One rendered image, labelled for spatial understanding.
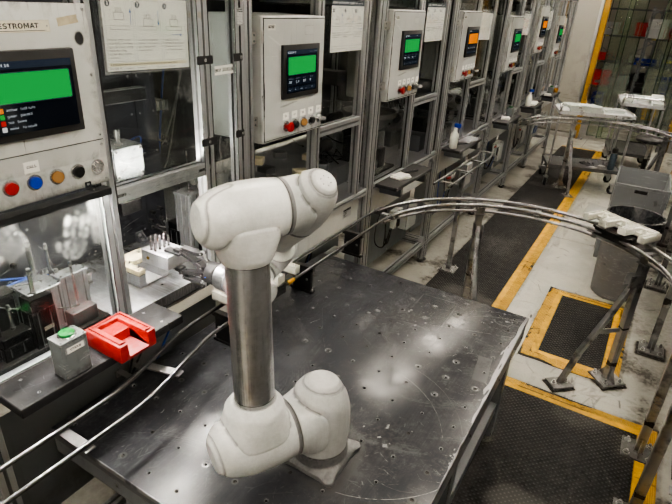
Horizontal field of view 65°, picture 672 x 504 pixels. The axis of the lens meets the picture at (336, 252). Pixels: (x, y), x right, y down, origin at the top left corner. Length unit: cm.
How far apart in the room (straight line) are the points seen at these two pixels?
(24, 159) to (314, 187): 74
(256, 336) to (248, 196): 33
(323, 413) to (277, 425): 13
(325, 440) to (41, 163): 102
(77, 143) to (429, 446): 131
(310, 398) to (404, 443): 40
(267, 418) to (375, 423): 50
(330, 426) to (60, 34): 119
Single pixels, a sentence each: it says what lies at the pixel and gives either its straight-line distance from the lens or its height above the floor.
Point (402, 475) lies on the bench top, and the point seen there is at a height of 68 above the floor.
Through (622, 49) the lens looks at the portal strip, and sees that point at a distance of 944.
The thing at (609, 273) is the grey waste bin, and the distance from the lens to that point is 422.
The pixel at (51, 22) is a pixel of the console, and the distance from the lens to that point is 152.
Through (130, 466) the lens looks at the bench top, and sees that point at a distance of 167.
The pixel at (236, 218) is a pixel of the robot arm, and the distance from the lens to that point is 107.
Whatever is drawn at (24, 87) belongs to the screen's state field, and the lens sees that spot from 146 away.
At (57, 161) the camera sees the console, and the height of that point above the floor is 146.
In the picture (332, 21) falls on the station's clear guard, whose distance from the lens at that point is 250.
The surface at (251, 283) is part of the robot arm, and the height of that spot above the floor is 131.
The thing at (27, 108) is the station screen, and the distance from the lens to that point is 147.
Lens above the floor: 188
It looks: 26 degrees down
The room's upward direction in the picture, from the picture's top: 3 degrees clockwise
